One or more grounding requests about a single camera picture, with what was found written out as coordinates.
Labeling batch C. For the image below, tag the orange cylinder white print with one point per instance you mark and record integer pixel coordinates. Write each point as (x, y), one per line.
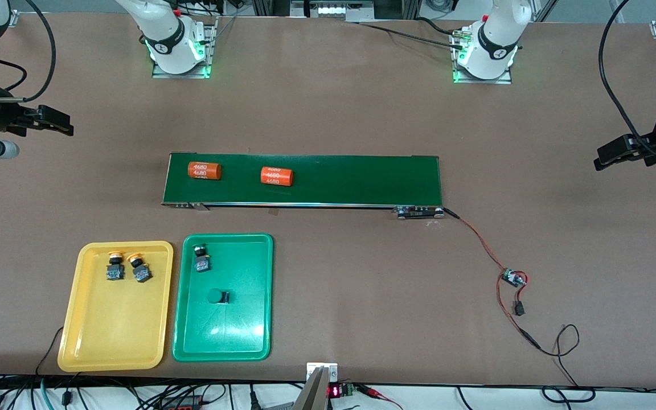
(277, 176)
(204, 170)

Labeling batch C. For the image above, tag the yellow push button switch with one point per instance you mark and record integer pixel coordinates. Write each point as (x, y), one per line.
(140, 270)
(114, 267)

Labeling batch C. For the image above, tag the green push button switch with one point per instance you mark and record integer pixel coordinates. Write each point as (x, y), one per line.
(202, 263)
(217, 296)

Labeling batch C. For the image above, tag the small green circuit board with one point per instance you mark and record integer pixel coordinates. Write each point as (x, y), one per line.
(513, 278)

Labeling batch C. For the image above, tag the yellow plastic tray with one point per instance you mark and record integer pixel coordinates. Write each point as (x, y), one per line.
(114, 319)

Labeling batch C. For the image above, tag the green plastic tray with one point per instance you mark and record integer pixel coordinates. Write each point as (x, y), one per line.
(237, 330)

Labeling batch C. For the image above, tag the green conveyor belt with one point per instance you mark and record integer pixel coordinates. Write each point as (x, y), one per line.
(333, 185)

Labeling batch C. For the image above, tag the metal light box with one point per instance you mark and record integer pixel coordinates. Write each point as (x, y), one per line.
(333, 10)

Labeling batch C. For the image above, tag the red LED display module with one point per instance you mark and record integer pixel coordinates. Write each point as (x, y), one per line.
(335, 391)

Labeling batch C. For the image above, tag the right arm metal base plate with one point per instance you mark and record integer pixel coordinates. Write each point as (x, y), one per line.
(209, 51)

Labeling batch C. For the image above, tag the grey metal camera bracket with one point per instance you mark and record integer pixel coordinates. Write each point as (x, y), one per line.
(319, 393)

